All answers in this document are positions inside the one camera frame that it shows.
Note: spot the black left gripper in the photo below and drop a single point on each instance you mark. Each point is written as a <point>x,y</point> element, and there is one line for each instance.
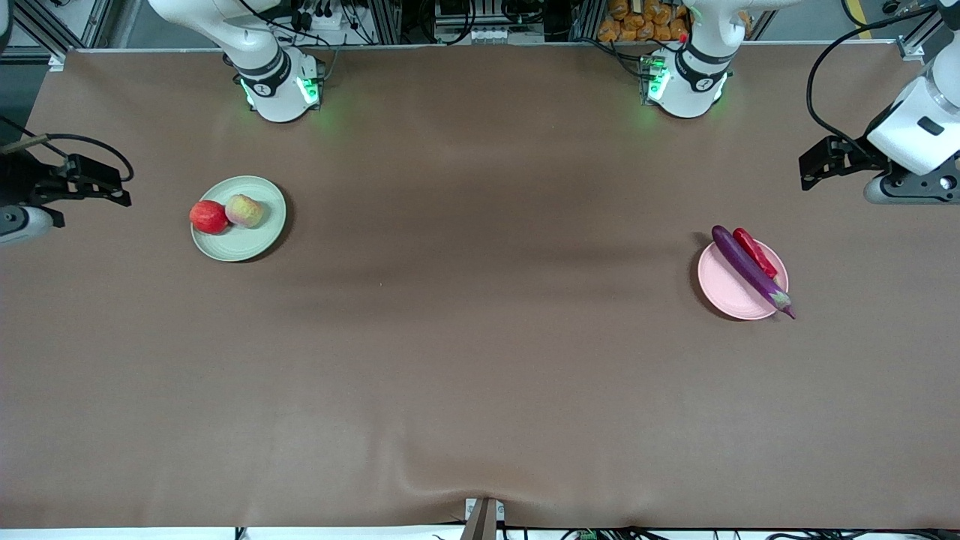
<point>856,158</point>

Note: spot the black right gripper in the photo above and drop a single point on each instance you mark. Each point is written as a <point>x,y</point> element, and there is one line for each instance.
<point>22,178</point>

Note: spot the red chili pepper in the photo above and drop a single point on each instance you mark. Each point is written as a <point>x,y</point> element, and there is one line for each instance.
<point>754,251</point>

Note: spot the red round fruit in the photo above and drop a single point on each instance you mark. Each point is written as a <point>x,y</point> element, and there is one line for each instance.
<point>208,217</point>

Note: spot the purple eggplant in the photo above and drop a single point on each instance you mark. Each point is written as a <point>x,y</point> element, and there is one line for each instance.
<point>750,270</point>

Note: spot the yellow pink apple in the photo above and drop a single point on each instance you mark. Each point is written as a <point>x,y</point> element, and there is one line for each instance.
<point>245,211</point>

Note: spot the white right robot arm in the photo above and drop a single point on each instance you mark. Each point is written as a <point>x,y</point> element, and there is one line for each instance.
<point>277,97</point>

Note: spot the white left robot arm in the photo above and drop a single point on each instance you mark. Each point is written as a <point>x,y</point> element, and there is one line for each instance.
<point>690,94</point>

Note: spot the pink plate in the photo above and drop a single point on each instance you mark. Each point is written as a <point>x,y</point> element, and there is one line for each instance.
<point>724,289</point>

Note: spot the light green plate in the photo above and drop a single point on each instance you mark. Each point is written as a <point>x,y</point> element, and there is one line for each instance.
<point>255,244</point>

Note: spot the bag of orange items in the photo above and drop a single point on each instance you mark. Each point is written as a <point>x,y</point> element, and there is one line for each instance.
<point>630,22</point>

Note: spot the white power strip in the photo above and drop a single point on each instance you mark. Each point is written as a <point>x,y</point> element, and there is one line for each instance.
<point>330,22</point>

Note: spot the white terminal block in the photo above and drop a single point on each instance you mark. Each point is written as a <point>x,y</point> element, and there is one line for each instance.
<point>495,34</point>

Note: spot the rack with electronics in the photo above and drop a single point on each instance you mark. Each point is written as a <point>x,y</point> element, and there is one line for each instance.
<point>450,11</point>

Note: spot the brown table cloth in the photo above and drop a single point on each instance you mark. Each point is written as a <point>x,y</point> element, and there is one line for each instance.
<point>480,435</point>

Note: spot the aluminium frame post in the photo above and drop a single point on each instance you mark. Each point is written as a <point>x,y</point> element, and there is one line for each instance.
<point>56,60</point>
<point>911,49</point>

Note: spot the metal camera bracket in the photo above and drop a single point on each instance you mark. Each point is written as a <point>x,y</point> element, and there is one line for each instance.
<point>484,521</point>

